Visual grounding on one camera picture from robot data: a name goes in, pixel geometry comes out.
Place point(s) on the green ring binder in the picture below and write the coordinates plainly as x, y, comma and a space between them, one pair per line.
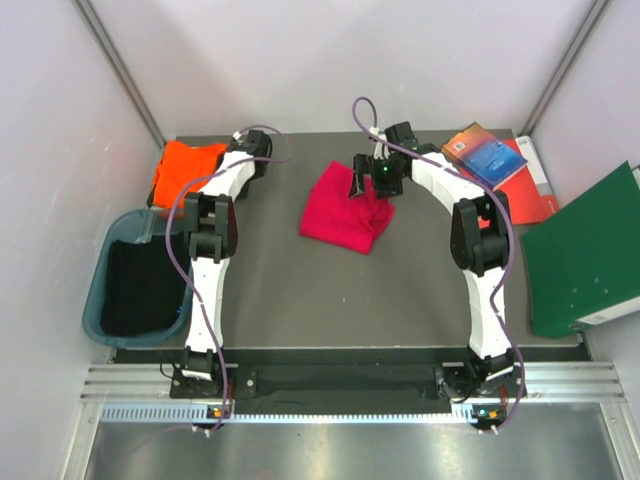
582, 263

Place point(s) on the aluminium frame rail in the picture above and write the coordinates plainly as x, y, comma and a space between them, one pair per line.
544, 383

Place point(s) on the black garment in basin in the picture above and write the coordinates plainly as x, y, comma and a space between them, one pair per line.
143, 291

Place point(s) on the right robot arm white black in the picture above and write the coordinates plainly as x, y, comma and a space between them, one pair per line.
479, 246

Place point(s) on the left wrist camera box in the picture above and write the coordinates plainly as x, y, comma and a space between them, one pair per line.
257, 143

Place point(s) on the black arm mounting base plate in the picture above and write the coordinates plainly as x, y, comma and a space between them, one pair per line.
341, 381

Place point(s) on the orange t shirt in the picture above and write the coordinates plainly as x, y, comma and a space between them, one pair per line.
180, 164

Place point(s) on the red t shirt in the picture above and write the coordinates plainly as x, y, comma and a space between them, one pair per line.
330, 216

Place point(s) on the blue orange book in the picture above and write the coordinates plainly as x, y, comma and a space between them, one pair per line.
483, 156

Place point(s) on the grey slotted cable duct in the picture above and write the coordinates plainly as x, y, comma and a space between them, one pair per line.
208, 414

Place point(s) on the teal plastic basin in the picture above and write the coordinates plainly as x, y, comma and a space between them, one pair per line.
137, 226

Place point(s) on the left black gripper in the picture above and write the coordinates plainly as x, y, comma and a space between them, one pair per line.
242, 192

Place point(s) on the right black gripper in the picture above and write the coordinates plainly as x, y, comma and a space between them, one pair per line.
366, 165

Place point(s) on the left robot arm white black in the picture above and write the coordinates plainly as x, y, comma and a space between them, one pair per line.
212, 237

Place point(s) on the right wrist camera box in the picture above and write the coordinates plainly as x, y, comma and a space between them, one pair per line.
401, 134

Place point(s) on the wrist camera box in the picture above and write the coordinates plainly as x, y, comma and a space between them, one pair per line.
257, 143
401, 134

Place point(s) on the red book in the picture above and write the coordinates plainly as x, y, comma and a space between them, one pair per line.
526, 204

